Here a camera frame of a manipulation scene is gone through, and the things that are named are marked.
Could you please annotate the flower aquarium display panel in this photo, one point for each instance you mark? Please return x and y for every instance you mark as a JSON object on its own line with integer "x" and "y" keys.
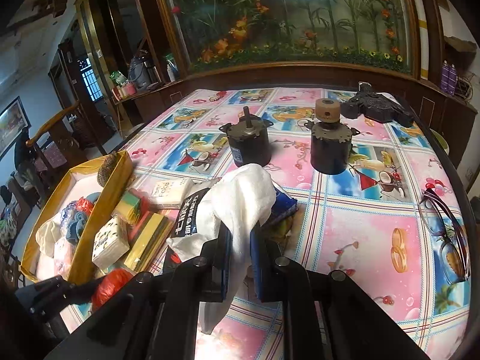
{"x": 214, "y": 34}

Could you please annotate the black motor with wooden pulley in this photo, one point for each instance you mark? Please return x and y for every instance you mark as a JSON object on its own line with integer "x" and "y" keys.
{"x": 331, "y": 141}

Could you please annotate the black foil snack pouch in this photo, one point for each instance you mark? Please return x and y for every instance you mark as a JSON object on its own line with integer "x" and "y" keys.
{"x": 185, "y": 217}

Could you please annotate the yellow cardboard box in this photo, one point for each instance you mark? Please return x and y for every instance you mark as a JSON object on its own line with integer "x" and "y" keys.
{"x": 62, "y": 240}

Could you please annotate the brown woven scrubber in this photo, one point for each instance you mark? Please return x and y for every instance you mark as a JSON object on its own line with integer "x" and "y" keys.
{"x": 106, "y": 169}

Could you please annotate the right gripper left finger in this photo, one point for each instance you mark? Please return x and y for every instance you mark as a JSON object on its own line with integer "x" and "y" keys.
{"x": 217, "y": 252}

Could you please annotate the red plastic bag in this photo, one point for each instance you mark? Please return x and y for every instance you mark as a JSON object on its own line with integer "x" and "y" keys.
{"x": 85, "y": 206}

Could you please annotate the blue knitted cloth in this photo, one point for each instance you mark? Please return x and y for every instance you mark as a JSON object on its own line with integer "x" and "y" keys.
{"x": 79, "y": 224}

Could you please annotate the white plastic bag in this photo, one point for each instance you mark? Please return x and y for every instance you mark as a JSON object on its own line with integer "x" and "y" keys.
{"x": 240, "y": 200}

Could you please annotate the black metal bracket part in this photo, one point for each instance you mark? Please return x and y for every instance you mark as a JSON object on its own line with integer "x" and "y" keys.
{"x": 375, "y": 106}

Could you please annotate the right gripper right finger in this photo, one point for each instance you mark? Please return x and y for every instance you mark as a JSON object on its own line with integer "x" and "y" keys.
{"x": 270, "y": 268}

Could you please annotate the blue patterned plastic bag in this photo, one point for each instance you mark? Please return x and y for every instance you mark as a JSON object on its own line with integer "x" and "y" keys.
{"x": 67, "y": 216}

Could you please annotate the black motor with shaft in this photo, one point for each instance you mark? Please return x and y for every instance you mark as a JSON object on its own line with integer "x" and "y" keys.
{"x": 249, "y": 139}

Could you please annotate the pink cup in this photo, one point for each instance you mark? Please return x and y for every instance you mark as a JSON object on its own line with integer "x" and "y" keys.
{"x": 129, "y": 89}

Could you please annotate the blue white tissue pack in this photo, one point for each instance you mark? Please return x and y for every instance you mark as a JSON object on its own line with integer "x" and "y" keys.
{"x": 285, "y": 206}

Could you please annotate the white orange tissue pack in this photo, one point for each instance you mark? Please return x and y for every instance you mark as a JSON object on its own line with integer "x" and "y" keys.
{"x": 170, "y": 194}

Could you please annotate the grey thermos kettle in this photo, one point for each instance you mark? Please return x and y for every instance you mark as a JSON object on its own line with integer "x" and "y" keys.
{"x": 141, "y": 71}

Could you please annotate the white floral tissue pack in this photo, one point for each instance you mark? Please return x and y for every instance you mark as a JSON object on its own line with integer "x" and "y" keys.
{"x": 110, "y": 243}

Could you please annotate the wooden armchair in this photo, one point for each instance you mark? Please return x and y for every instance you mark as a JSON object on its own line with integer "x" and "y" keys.
{"x": 97, "y": 131}

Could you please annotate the yellow red sponge stack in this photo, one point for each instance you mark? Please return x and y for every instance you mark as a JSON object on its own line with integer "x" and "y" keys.
{"x": 153, "y": 234}

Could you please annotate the bagged yellow green sponges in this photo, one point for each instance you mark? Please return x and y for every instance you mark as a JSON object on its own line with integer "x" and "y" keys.
{"x": 131, "y": 207}

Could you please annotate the dark-framed eyeglasses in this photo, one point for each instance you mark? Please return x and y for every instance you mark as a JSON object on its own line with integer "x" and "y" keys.
{"x": 453, "y": 253}

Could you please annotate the purple bottles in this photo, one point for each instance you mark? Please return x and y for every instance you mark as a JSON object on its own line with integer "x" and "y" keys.
{"x": 449, "y": 78}

